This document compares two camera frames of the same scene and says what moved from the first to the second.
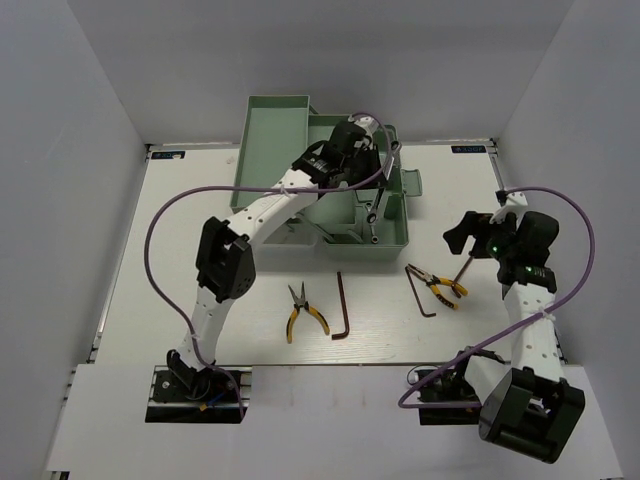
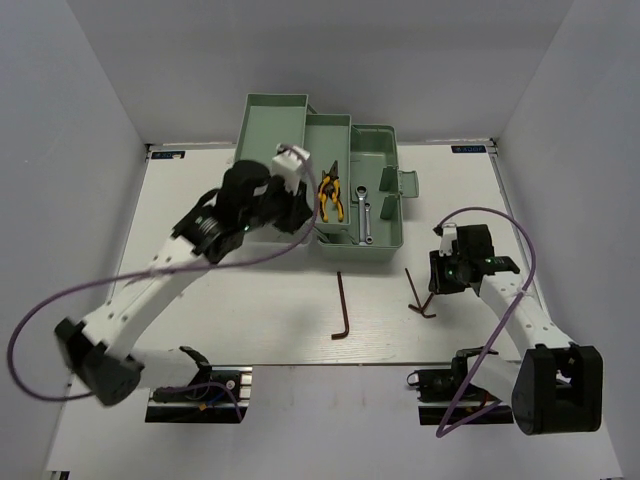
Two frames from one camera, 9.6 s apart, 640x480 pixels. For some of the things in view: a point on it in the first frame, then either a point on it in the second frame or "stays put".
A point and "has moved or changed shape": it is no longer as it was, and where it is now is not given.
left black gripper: (372, 154) → (299, 208)
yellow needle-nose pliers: (302, 302) → (330, 182)
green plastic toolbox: (350, 222) stays put
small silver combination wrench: (371, 219) has moved or changed shape
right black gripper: (477, 224) → (438, 284)
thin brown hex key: (454, 282) has moved or changed shape
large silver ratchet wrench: (395, 147) → (361, 192)
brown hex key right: (417, 298) stays put
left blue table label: (168, 155) stays put
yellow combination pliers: (433, 283) → (330, 185)
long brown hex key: (344, 334) stays put
